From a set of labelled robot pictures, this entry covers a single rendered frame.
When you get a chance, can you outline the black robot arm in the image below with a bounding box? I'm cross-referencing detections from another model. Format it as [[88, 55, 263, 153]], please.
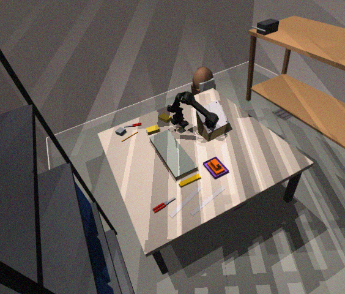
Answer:
[[167, 91, 219, 128]]

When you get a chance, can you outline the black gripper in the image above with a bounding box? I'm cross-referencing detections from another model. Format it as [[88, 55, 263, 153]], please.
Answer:
[[173, 114, 189, 129]]

